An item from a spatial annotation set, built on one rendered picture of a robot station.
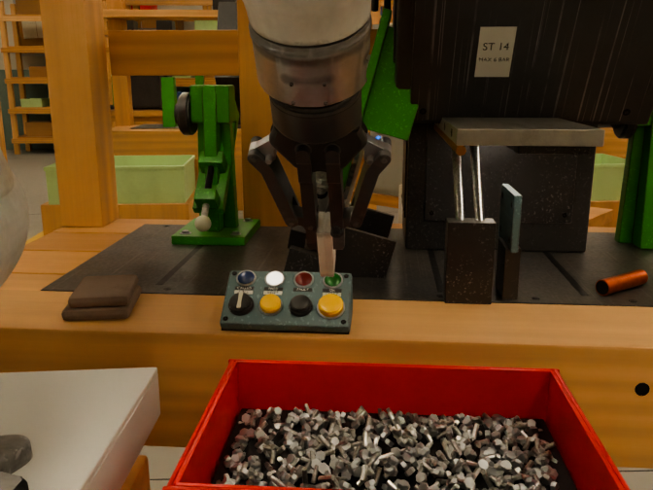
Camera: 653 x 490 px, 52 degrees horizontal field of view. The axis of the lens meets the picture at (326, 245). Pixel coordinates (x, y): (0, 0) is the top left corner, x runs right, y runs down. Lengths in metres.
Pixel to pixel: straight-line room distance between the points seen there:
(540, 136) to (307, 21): 0.39
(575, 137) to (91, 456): 0.58
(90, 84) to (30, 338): 0.69
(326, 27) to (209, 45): 0.98
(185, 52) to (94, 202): 0.36
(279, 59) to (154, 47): 0.99
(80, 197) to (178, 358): 0.72
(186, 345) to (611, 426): 0.49
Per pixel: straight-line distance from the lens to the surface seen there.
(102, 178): 1.46
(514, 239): 0.89
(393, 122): 0.95
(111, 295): 0.85
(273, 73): 0.51
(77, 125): 1.45
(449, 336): 0.78
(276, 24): 0.48
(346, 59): 0.50
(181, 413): 0.84
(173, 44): 1.46
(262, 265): 1.04
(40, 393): 0.70
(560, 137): 0.79
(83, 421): 0.63
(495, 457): 0.59
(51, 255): 1.27
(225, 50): 1.44
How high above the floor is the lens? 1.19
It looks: 14 degrees down
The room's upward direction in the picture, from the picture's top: straight up
